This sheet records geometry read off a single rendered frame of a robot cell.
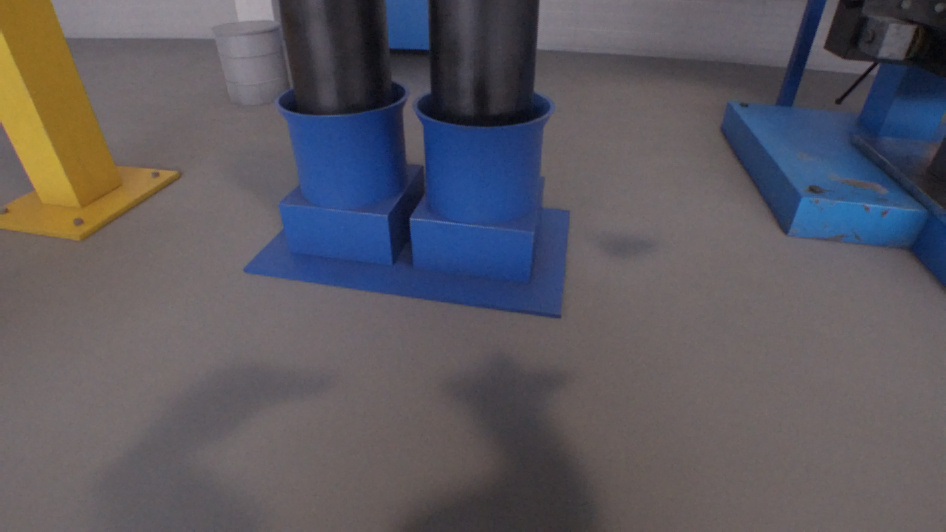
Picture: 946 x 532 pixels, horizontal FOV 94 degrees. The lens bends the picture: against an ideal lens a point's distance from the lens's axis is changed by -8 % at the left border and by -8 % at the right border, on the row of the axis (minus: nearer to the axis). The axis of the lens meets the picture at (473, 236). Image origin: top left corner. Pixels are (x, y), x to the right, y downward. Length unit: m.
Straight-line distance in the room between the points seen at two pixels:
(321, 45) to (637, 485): 0.93
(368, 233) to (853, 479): 0.99
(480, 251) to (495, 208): 0.11
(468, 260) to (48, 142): 1.20
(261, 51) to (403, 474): 2.00
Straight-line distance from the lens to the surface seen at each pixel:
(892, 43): 1.63
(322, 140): 1.06
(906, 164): 1.83
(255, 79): 2.45
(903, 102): 2.12
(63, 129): 1.72
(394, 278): 1.11
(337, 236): 1.16
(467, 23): 0.91
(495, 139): 0.93
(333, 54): 1.02
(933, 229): 1.63
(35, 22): 1.70
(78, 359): 1.20
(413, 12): 2.79
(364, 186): 1.09
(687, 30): 3.46
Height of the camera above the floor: 0.69
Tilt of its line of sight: 33 degrees down
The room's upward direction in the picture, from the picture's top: straight up
